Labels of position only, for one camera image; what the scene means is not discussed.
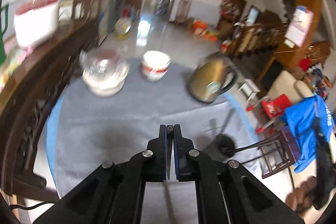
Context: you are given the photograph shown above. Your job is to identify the wooden chair by door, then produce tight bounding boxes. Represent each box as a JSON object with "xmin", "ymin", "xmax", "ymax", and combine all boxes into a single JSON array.
[{"xmin": 174, "ymin": 0, "xmax": 191, "ymax": 24}]

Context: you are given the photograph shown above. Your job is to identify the gold electric kettle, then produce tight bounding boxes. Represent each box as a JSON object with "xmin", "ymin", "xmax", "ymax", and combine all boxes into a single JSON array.
[{"xmin": 187, "ymin": 51, "xmax": 238, "ymax": 104}]

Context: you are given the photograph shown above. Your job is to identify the wooden staircase railing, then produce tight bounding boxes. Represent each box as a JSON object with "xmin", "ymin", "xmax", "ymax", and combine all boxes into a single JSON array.
[{"xmin": 220, "ymin": 23, "xmax": 289, "ymax": 59}]

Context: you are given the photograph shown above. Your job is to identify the white rice cooker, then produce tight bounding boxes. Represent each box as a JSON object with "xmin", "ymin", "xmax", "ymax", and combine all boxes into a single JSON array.
[{"xmin": 14, "ymin": 0, "xmax": 60, "ymax": 49}]

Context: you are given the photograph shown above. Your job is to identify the dark chopstick bundle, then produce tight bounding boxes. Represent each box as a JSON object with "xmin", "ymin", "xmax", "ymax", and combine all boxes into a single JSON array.
[{"xmin": 219, "ymin": 135, "xmax": 278, "ymax": 157}]

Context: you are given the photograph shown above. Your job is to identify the wall calendar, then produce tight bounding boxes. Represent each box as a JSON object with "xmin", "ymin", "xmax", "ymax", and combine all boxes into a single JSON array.
[{"xmin": 284, "ymin": 6, "xmax": 314, "ymax": 48}]

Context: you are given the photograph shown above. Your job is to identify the blue cloth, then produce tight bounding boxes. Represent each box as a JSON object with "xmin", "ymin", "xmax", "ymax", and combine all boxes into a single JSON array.
[{"xmin": 280, "ymin": 95, "xmax": 335, "ymax": 173}]

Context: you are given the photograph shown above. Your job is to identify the green thermos jug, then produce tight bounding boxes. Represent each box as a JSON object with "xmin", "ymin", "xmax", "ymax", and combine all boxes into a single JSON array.
[{"xmin": 0, "ymin": 4, "xmax": 9, "ymax": 65}]

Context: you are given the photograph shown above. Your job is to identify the small white stool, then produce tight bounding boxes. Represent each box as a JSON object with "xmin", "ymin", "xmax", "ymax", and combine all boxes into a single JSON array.
[{"xmin": 239, "ymin": 79, "xmax": 260, "ymax": 101}]

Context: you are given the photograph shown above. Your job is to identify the person right hand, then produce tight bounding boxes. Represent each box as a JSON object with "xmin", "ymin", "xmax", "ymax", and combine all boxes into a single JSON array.
[{"xmin": 285, "ymin": 176, "xmax": 317, "ymax": 213}]

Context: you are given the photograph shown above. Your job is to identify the red white stacked bowls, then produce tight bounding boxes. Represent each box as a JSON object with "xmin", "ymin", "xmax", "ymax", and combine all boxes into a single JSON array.
[{"xmin": 141, "ymin": 51, "xmax": 171, "ymax": 82}]

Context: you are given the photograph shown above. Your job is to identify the grey tablecloth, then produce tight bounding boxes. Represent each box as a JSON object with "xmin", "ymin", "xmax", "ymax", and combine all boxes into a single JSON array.
[{"xmin": 45, "ymin": 58, "xmax": 261, "ymax": 224}]

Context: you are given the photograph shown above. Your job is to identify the white pot with plastic bag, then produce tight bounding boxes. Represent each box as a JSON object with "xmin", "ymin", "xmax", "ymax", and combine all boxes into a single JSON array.
[{"xmin": 79, "ymin": 47, "xmax": 130, "ymax": 97}]

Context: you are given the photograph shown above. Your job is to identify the dark wooden stool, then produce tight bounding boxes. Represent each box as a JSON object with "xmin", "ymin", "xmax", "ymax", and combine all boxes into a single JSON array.
[{"xmin": 258, "ymin": 126, "xmax": 301, "ymax": 179}]

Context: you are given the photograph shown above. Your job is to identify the dark wooden sideboard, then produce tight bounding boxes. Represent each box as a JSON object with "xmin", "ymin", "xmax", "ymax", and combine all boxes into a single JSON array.
[{"xmin": 1, "ymin": 19, "xmax": 98, "ymax": 202}]

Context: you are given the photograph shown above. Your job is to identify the red child chair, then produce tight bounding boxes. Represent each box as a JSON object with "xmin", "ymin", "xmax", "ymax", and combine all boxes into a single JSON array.
[{"xmin": 246, "ymin": 94, "xmax": 292, "ymax": 134}]

